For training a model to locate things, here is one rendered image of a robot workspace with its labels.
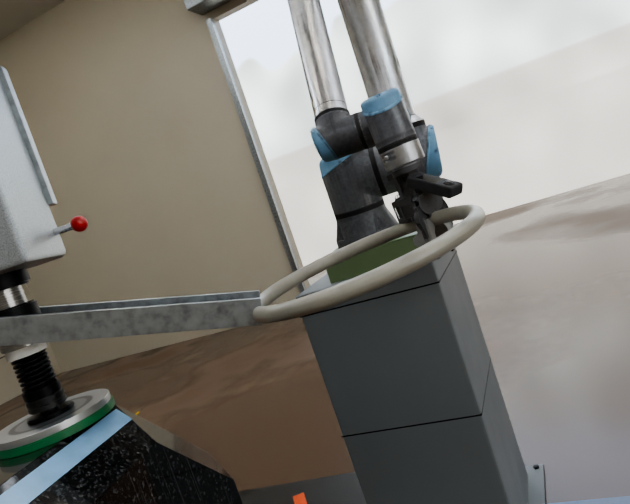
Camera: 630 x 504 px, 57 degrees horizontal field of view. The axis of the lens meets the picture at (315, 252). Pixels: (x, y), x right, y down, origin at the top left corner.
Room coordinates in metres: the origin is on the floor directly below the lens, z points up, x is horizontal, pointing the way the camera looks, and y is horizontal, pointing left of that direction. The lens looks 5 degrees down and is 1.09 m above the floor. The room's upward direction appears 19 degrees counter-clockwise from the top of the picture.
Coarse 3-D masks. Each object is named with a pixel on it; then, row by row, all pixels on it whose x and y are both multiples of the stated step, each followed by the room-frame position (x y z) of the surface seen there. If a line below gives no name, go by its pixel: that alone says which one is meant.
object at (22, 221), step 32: (0, 96) 1.13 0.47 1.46; (0, 128) 1.06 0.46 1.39; (0, 160) 1.00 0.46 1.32; (0, 192) 0.96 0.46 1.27; (32, 192) 1.10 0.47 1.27; (0, 224) 0.95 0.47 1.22; (32, 224) 1.04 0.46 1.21; (0, 256) 0.95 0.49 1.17; (32, 256) 0.98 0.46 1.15; (0, 288) 1.01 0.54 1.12
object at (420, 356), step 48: (384, 288) 1.48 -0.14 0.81; (432, 288) 1.44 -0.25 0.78; (336, 336) 1.55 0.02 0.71; (384, 336) 1.50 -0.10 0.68; (432, 336) 1.45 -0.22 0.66; (480, 336) 1.74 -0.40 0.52; (336, 384) 1.57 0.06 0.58; (384, 384) 1.52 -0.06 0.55; (432, 384) 1.47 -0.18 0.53; (480, 384) 1.53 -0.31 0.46; (384, 432) 1.53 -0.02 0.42; (432, 432) 1.48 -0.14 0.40; (480, 432) 1.44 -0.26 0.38; (384, 480) 1.55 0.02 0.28; (432, 480) 1.50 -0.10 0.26; (480, 480) 1.45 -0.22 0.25; (528, 480) 1.76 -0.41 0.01
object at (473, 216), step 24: (432, 216) 1.24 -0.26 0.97; (456, 216) 1.16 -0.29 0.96; (480, 216) 0.99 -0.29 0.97; (360, 240) 1.34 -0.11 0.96; (384, 240) 1.32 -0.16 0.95; (432, 240) 0.91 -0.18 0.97; (456, 240) 0.91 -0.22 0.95; (312, 264) 1.31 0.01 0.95; (384, 264) 0.89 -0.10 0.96; (408, 264) 0.88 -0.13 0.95; (288, 288) 1.26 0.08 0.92; (336, 288) 0.89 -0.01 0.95; (360, 288) 0.87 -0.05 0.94; (264, 312) 0.98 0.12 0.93; (288, 312) 0.93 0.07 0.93; (312, 312) 0.91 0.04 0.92
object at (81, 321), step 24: (48, 312) 1.11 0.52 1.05; (72, 312) 1.01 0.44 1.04; (96, 312) 1.01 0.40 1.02; (120, 312) 1.01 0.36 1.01; (144, 312) 1.02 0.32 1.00; (168, 312) 1.02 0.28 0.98; (192, 312) 1.02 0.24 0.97; (216, 312) 1.03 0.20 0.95; (240, 312) 1.03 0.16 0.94; (0, 336) 0.99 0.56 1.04; (24, 336) 1.00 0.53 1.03; (48, 336) 1.00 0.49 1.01; (72, 336) 1.01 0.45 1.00; (96, 336) 1.01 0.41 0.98; (120, 336) 1.01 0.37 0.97
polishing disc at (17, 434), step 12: (72, 396) 1.15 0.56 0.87; (84, 396) 1.12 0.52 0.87; (96, 396) 1.08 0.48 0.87; (108, 396) 1.07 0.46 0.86; (72, 408) 1.05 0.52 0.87; (84, 408) 1.01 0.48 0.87; (96, 408) 1.02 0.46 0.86; (24, 420) 1.08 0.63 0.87; (48, 420) 1.01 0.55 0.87; (60, 420) 0.98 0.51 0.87; (72, 420) 0.98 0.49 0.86; (0, 432) 1.05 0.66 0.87; (12, 432) 1.02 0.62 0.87; (24, 432) 0.99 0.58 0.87; (36, 432) 0.96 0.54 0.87; (48, 432) 0.96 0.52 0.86; (0, 444) 0.96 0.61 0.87; (12, 444) 0.95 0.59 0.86; (24, 444) 0.95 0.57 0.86
